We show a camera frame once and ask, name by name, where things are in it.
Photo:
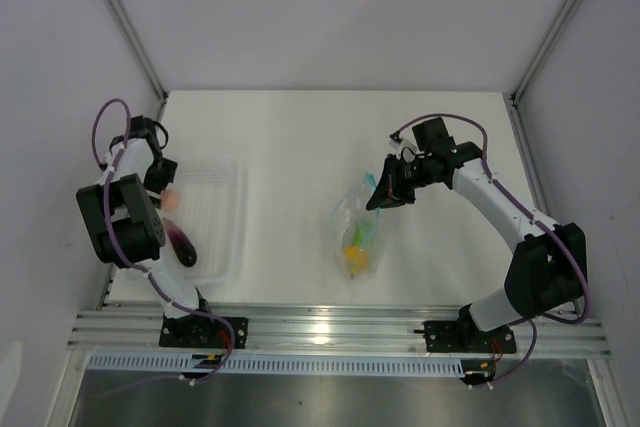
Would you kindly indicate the green toy vegetable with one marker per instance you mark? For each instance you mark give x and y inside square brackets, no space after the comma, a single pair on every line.
[362,233]

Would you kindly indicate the clear zip top bag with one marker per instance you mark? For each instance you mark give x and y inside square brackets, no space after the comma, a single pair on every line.
[343,220]

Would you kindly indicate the right aluminium frame post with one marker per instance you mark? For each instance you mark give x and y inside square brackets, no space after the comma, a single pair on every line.
[554,32]

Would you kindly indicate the left aluminium frame post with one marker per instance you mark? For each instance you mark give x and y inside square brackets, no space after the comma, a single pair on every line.
[128,32]

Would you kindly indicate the aluminium frame post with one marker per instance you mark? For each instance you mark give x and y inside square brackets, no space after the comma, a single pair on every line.
[554,32]
[128,32]

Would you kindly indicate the aluminium mounting rail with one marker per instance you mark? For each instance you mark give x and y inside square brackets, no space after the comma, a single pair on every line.
[327,330]

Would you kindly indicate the white perforated plastic basket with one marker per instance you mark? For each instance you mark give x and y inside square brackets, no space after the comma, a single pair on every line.
[209,195]

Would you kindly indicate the yellow toy lemon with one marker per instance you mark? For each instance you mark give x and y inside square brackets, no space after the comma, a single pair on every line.
[357,259]

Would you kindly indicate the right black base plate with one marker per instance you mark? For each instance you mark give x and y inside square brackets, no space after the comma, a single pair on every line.
[464,337]

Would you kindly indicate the peach coloured egg toy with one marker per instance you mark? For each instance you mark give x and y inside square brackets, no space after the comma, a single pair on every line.
[170,200]

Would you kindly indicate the purple toy eggplant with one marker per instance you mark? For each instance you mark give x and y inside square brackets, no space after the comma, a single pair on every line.
[181,244]

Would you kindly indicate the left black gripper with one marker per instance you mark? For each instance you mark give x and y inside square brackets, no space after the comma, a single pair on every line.
[167,174]

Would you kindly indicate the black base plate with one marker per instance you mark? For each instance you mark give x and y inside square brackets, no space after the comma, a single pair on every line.
[192,332]
[464,337]

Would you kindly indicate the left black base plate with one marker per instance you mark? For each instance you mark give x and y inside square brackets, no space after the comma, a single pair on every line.
[192,332]

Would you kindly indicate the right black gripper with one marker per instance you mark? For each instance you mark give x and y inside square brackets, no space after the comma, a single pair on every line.
[391,192]

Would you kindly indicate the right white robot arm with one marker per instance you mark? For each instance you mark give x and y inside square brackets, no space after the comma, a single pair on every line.
[549,260]

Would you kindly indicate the white slotted cable duct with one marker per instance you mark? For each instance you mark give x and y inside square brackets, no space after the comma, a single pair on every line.
[247,363]

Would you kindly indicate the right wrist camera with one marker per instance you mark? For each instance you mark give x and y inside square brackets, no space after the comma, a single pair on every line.
[398,142]

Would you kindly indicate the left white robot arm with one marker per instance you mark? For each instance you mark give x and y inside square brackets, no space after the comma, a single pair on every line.
[124,223]

